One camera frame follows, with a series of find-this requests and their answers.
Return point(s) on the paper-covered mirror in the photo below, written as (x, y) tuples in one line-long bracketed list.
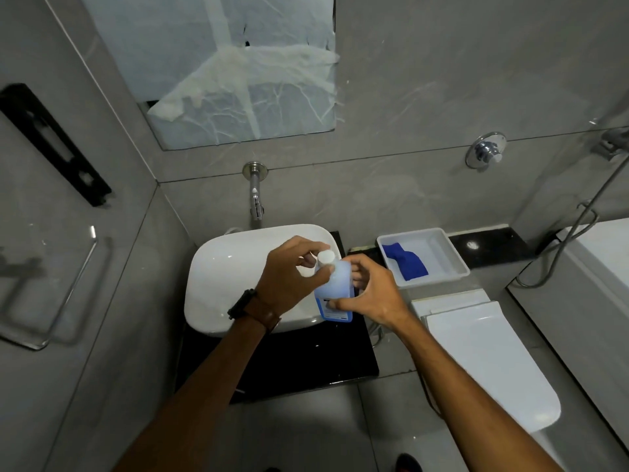
[(196, 44)]

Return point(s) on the clear bottle of blue liquid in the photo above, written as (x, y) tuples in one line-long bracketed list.
[(339, 285)]

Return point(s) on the black stone ledge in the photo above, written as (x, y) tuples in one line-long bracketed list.
[(491, 248)]

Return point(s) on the white bottle cap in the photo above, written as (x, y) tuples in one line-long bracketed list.
[(326, 258)]

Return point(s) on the person's left thumb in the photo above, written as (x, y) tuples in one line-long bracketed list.
[(325, 277)]

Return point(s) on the black stone counter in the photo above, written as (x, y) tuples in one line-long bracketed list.
[(304, 353)]

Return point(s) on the chrome flush button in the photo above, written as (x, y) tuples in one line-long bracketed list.
[(485, 150)]

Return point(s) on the chrome hand shower holder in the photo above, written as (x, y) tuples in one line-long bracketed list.
[(612, 141)]

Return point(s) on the white ceramic sink basin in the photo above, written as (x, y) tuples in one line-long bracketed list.
[(226, 275)]

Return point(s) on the black wall bracket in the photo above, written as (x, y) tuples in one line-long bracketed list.
[(54, 142)]

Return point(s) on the white plastic tray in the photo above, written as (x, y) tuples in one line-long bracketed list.
[(442, 255)]

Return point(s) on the person's right hand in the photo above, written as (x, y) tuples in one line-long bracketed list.
[(378, 294)]

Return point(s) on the person's left forearm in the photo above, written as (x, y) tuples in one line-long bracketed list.
[(196, 407)]

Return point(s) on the white toilet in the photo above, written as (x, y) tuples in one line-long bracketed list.
[(486, 358)]

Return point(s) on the chrome wall faucet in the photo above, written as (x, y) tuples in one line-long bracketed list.
[(255, 196)]

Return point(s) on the person's right forearm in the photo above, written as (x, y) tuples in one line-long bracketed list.
[(467, 403)]

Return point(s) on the person's left hand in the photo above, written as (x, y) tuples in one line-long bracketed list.
[(282, 277)]

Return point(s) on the blue cloth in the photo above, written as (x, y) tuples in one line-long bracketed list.
[(407, 264)]

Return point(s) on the white bathtub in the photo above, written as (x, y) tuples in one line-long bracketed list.
[(602, 250)]

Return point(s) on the person's right thumb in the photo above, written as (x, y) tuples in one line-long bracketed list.
[(340, 303)]

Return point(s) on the person's dark shoe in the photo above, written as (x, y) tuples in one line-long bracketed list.
[(409, 463)]

